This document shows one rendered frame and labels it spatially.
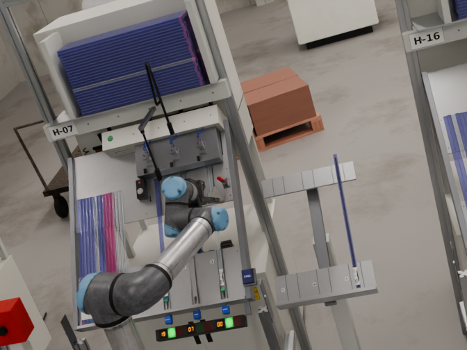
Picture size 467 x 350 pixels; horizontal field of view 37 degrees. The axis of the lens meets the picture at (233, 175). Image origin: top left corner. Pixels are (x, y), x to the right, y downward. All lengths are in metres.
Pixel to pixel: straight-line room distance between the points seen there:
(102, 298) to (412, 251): 2.30
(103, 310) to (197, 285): 0.71
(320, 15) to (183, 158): 5.65
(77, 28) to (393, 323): 1.93
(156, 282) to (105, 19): 1.31
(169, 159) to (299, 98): 3.05
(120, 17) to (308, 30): 5.51
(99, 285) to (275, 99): 3.85
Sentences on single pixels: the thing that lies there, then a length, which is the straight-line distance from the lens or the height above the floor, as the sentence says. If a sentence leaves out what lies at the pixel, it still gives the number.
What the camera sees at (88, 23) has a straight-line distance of 2.90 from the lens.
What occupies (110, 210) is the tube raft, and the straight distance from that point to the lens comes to 2.80.
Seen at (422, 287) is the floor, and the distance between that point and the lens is 3.60.
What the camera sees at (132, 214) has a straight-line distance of 2.77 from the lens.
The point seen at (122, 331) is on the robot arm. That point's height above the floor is 1.03.
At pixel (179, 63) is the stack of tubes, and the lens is 2.65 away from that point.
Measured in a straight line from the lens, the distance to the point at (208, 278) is 2.59.
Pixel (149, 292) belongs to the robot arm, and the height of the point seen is 1.15.
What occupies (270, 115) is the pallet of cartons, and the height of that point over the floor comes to 0.27.
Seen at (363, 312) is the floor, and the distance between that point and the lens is 3.52.
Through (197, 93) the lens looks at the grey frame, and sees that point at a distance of 2.71.
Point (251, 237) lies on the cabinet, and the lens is 3.10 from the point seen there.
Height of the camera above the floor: 2.06
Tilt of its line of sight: 22 degrees down
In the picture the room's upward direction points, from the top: 18 degrees counter-clockwise
